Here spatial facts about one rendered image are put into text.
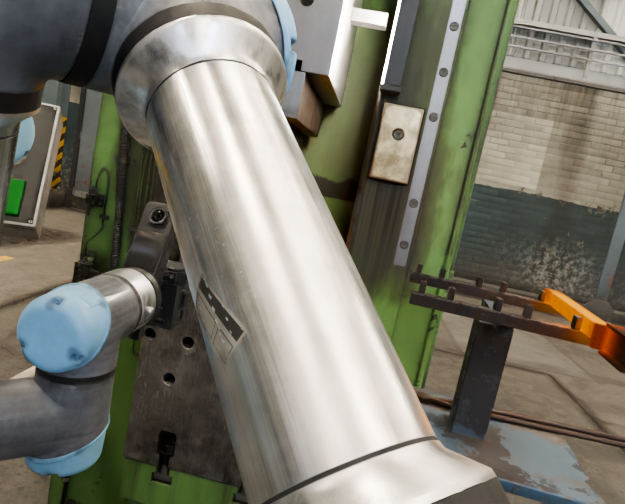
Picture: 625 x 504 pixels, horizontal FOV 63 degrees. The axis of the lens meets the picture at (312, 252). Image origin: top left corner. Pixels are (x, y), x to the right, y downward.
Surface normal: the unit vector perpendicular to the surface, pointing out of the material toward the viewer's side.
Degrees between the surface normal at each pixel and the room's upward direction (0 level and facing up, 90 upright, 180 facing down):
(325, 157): 90
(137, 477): 90
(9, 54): 124
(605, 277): 90
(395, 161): 90
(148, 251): 61
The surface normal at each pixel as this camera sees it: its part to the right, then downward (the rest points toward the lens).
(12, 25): 0.40, 0.68
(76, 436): 0.55, 0.28
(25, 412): 0.62, -0.33
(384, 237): -0.11, 0.13
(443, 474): 0.08, -0.99
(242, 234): -0.20, -0.45
